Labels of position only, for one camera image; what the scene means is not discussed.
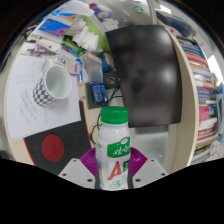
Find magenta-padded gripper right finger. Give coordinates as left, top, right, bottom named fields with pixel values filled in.
left=126, top=147, right=169, bottom=190

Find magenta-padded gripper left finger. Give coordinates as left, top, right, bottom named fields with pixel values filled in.
left=57, top=147, right=100, bottom=190

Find white green-capped drink bottle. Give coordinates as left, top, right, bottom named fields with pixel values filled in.
left=95, top=105, right=132, bottom=192

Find flat round red coaster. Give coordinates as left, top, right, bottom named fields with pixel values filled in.
left=40, top=133, right=65, bottom=163

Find black red-edged desk mat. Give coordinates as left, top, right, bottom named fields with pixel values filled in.
left=23, top=99, right=98, bottom=176

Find small blue box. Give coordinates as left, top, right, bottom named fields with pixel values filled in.
left=89, top=82, right=109, bottom=106

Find large white paper sheet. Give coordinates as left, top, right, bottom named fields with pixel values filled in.
left=5, top=54, right=82, bottom=142

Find black-white checkered mug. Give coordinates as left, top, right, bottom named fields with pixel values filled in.
left=32, top=59, right=73, bottom=108

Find black computer monitor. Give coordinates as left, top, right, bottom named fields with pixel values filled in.
left=104, top=24, right=183, bottom=129

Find clear plastic box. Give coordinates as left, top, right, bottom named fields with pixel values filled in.
left=81, top=51, right=104, bottom=84

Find stack of white napkins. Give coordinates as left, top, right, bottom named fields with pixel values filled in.
left=71, top=25, right=100, bottom=53

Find blue tissue box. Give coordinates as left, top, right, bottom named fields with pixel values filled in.
left=38, top=18, right=71, bottom=37

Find black cable bundle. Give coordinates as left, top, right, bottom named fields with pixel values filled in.
left=90, top=76, right=125, bottom=141

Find wall shelf with books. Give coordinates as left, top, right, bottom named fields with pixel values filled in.
left=164, top=24, right=224, bottom=166

